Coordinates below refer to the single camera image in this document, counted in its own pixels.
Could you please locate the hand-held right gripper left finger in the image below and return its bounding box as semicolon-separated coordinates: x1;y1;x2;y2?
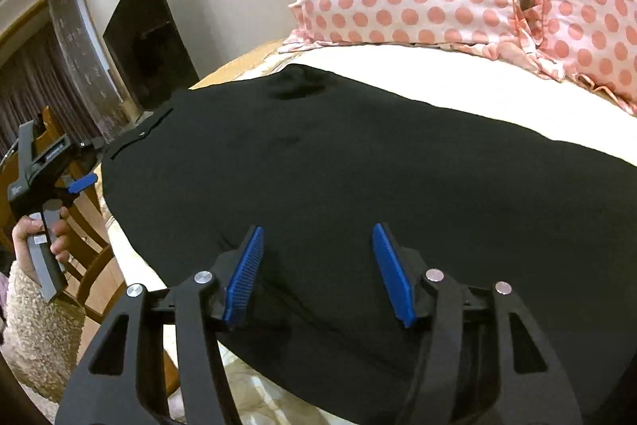
55;226;265;425

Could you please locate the person's left hand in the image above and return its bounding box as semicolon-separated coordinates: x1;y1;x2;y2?
12;206;71;284

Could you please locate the wooden bed frame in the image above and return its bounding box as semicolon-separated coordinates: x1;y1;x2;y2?
191;39;287;91

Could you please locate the dark wall panel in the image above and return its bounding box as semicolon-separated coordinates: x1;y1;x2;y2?
103;0;201;112

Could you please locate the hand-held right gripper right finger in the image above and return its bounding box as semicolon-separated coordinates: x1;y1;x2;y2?
372;223;584;425

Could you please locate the wooden chair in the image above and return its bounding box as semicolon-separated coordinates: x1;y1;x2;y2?
0;105;180;411

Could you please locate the brown curtain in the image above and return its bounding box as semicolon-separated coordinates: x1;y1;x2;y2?
0;24;103;157

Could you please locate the white bed sheet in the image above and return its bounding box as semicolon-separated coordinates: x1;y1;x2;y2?
97;41;637;425

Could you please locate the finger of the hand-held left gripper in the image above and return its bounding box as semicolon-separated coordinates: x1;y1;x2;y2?
59;172;99;197

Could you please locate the person's left forearm fleece sleeve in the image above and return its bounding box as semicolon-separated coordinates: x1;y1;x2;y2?
0;263;95;403

